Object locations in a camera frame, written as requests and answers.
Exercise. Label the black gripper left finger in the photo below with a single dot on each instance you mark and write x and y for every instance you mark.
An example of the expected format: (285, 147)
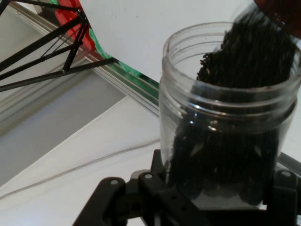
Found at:
(141, 200)

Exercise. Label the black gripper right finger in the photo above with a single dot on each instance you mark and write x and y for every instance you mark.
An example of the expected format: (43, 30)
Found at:
(287, 202)

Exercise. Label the clear plastic jar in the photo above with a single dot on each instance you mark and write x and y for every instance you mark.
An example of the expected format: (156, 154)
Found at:
(223, 153)

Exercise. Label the black seeds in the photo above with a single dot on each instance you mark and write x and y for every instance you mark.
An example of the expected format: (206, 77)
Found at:
(247, 58)

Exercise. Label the black tripod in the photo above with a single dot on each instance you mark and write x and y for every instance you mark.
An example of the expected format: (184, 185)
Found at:
(64, 70)

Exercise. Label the red bowl with black rim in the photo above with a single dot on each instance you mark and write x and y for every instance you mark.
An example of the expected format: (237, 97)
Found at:
(282, 11)

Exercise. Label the aluminium wall rail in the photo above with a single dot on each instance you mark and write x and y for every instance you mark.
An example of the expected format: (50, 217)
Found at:
(141, 103)

